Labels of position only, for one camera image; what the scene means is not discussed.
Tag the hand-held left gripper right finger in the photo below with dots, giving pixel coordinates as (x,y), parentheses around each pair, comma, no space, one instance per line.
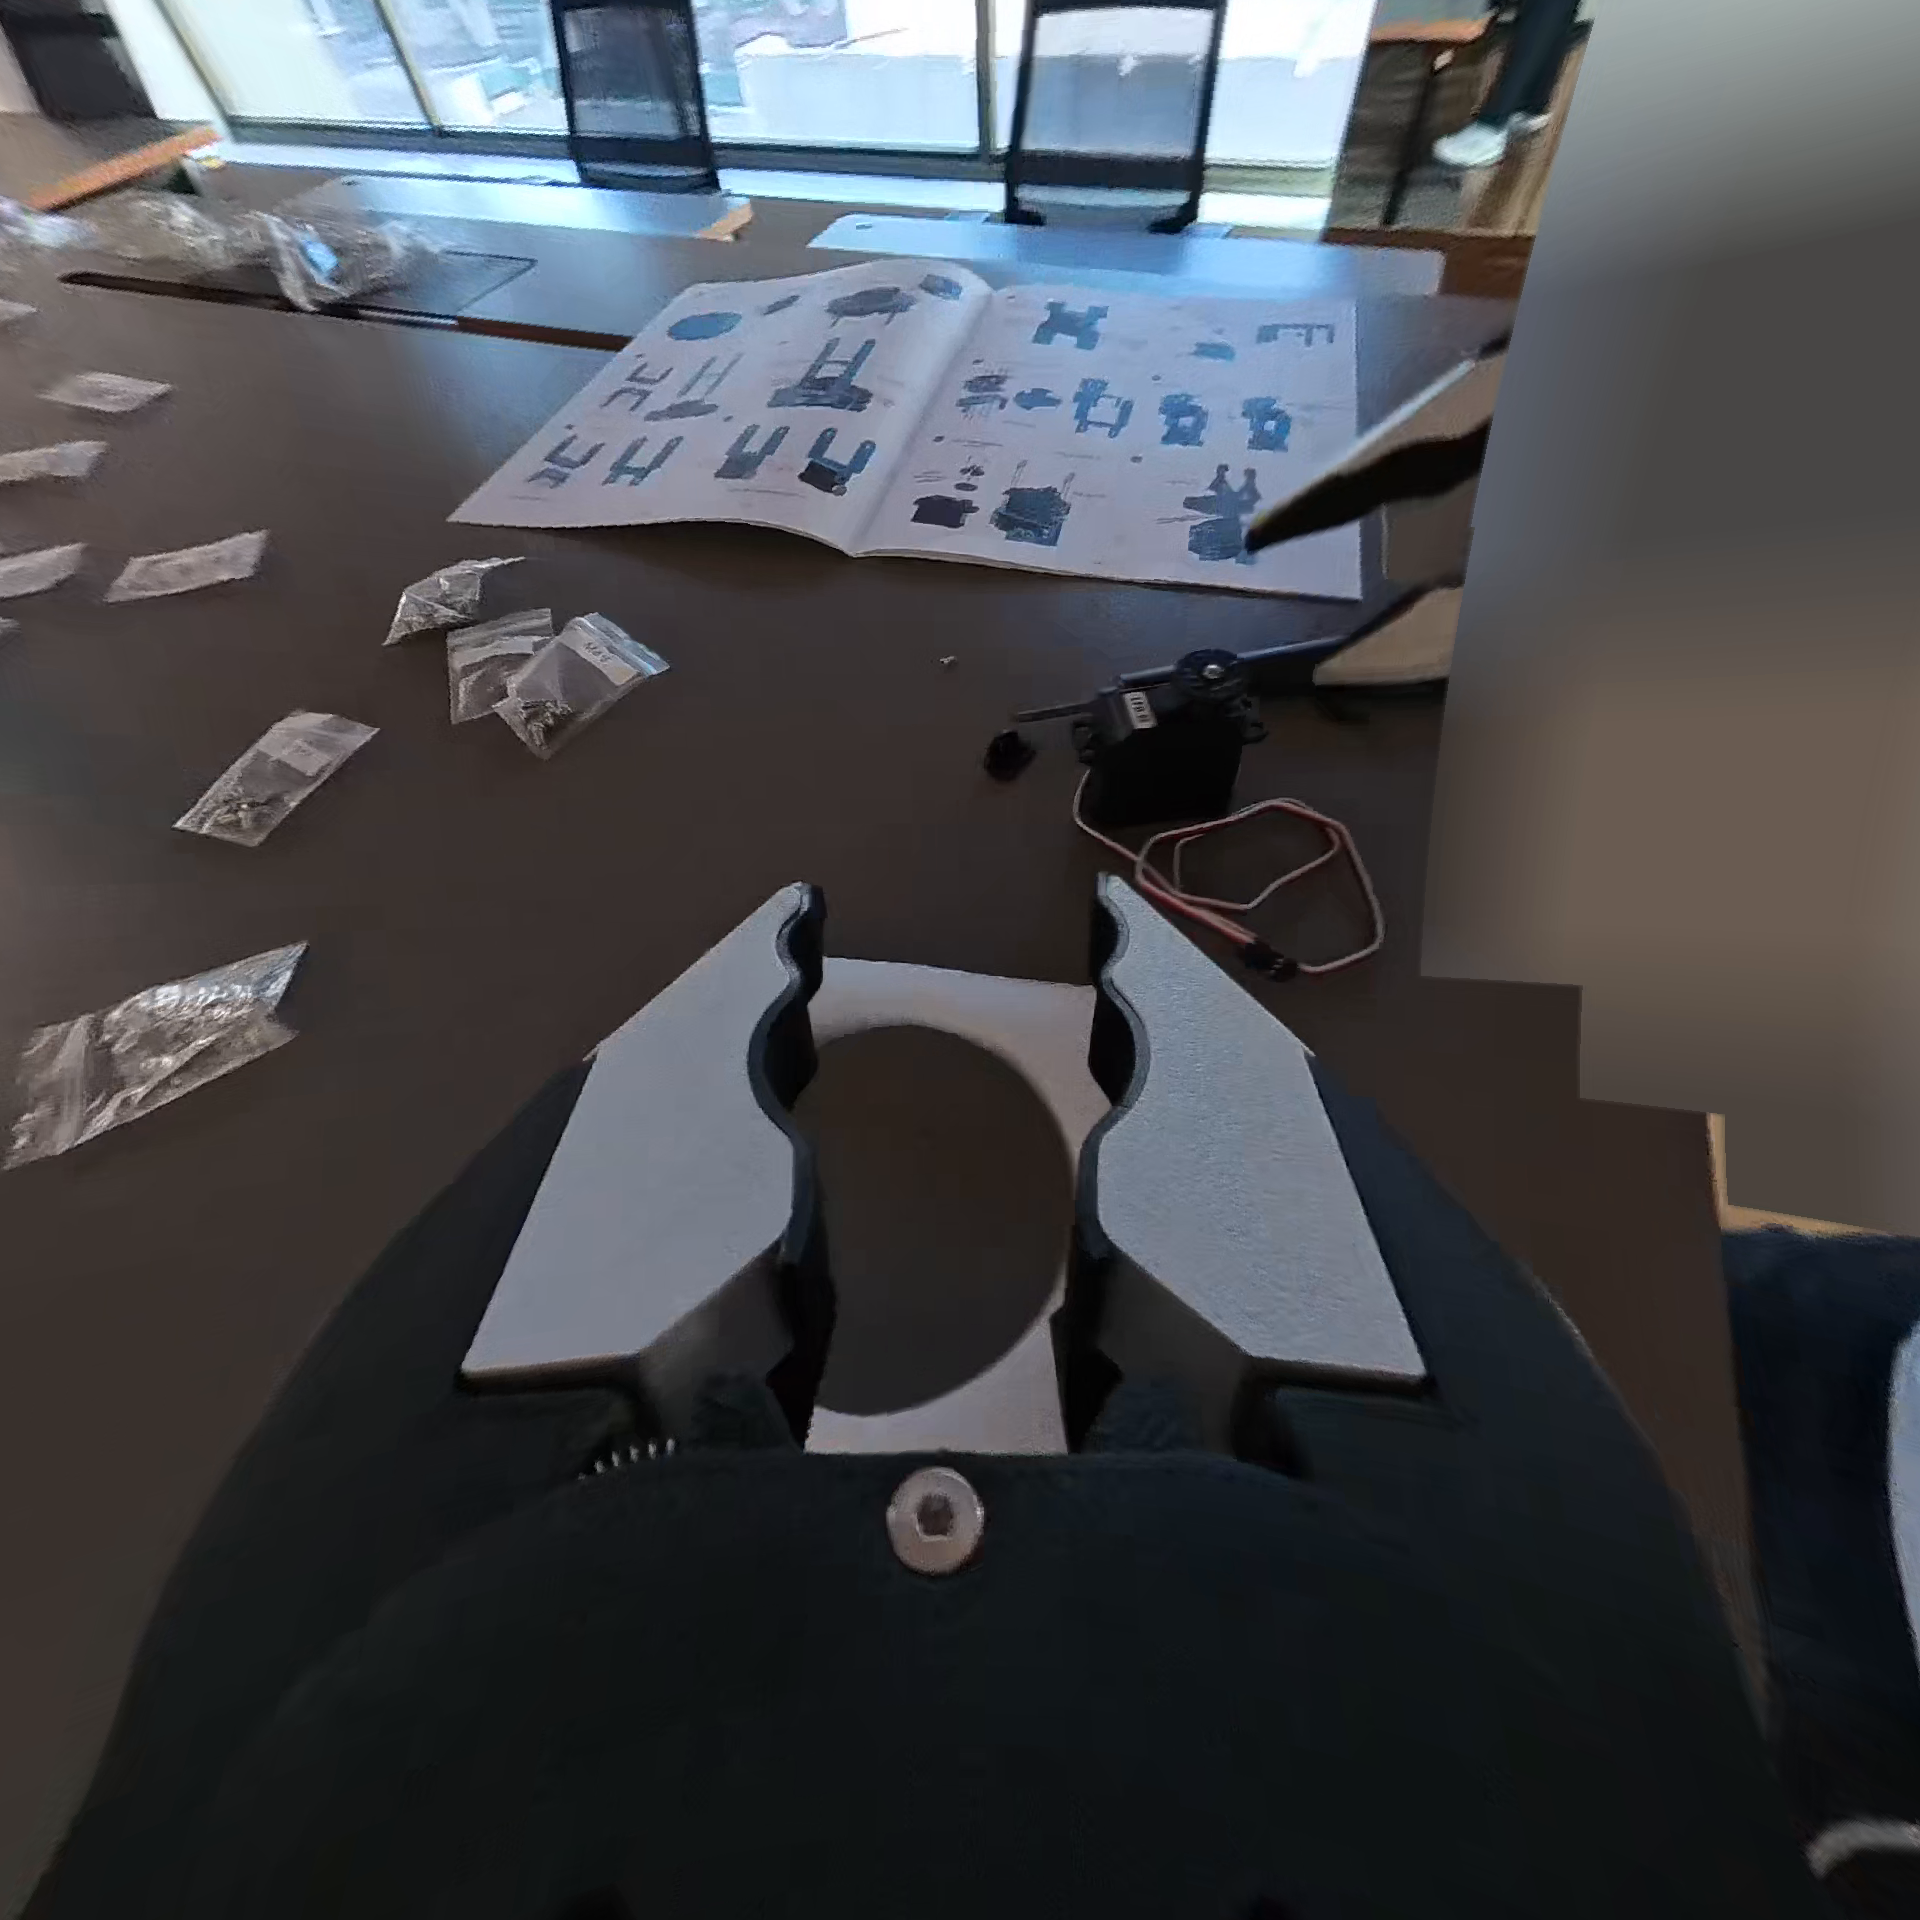
(1246,1195)

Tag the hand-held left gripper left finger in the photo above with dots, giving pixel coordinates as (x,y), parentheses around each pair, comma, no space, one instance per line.
(656,1195)

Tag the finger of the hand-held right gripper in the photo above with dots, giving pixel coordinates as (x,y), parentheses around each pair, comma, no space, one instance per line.
(1393,649)
(1393,470)

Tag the white foam square frame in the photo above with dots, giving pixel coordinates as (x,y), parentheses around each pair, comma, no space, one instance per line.
(961,989)

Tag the dark grey desk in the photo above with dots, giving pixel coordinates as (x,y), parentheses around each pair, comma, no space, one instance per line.
(601,875)

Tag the illustrated instruction booklet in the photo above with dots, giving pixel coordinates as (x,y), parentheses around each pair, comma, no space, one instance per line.
(1127,513)

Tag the small black plastic part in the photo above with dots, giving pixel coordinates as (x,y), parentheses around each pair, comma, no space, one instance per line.
(1011,752)

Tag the black mesh chair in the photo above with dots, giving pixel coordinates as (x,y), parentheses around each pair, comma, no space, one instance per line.
(630,91)
(1109,108)

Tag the person's dark trousers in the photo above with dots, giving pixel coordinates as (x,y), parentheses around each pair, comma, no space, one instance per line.
(1816,1500)

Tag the large glass window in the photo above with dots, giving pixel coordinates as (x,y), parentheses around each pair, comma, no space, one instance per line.
(835,61)

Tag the crumpled clear plastic wrap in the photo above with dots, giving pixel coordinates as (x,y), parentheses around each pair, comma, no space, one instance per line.
(137,234)
(341,259)

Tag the wooden plank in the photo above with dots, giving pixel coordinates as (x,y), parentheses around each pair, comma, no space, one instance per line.
(137,163)

